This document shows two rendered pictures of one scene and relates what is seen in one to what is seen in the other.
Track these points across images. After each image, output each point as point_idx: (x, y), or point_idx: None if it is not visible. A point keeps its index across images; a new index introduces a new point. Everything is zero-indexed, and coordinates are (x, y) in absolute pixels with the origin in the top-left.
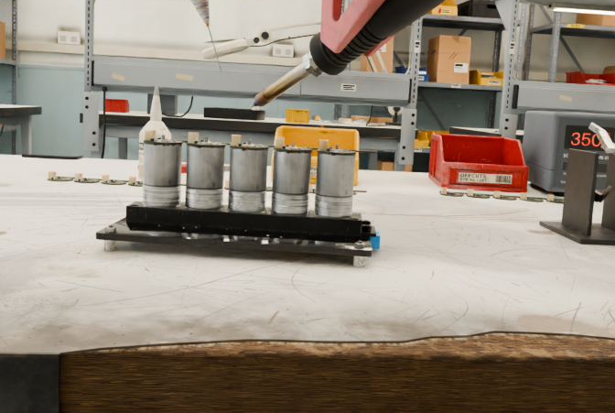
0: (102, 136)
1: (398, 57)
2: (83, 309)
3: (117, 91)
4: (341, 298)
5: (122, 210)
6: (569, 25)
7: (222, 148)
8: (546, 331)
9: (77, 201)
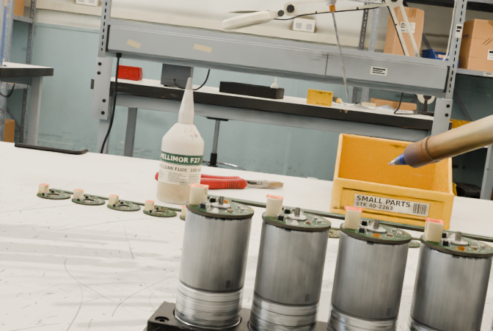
0: (111, 105)
1: (426, 39)
2: None
3: (131, 58)
4: None
5: (135, 279)
6: None
7: (327, 232)
8: None
9: (70, 252)
